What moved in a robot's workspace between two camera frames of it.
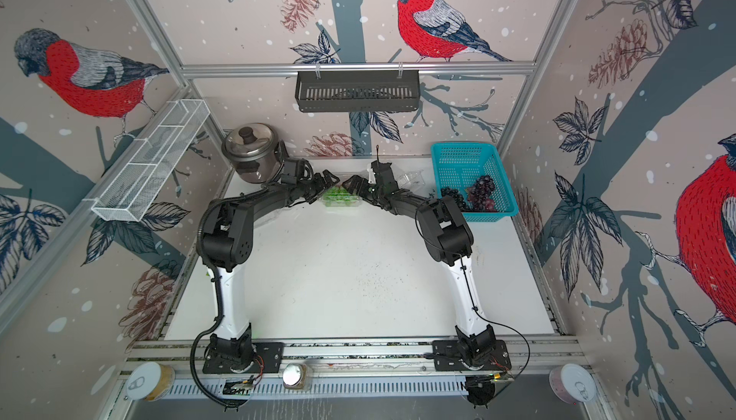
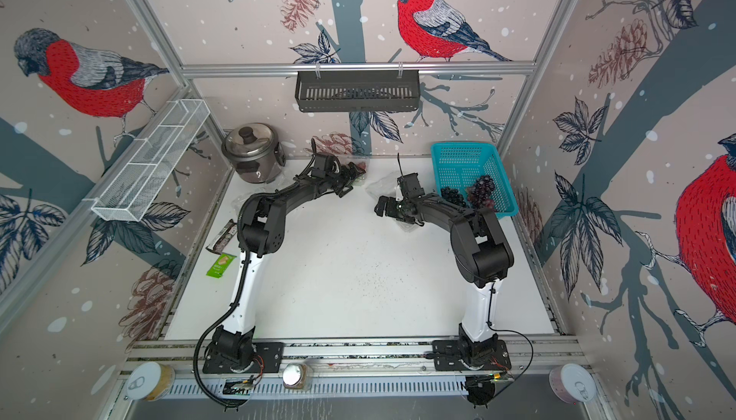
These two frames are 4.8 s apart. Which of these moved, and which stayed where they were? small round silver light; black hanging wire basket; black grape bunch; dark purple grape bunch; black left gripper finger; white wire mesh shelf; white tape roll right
Moved: black left gripper finger
Stayed: black hanging wire basket; white tape roll right; small round silver light; dark purple grape bunch; black grape bunch; white wire mesh shelf
